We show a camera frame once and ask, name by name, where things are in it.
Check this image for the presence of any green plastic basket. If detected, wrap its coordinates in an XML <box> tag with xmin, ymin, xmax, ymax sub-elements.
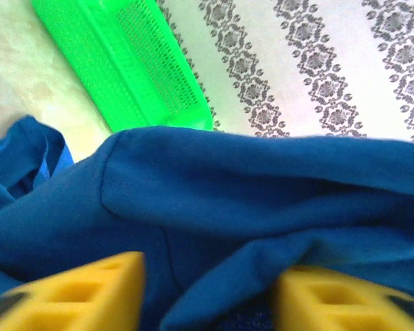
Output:
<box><xmin>30</xmin><ymin>0</ymin><xmax>215</xmax><ymax>134</ymax></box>

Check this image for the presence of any blue t-shirt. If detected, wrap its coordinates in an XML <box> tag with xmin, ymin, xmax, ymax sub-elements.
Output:
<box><xmin>0</xmin><ymin>115</ymin><xmax>414</xmax><ymax>331</ymax></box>

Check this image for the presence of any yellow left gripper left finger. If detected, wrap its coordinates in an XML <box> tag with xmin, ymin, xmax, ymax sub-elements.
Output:
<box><xmin>0</xmin><ymin>251</ymin><xmax>146</xmax><ymax>331</ymax></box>

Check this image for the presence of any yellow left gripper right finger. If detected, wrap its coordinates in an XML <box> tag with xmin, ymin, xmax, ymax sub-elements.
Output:
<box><xmin>279</xmin><ymin>267</ymin><xmax>414</xmax><ymax>331</ymax></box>

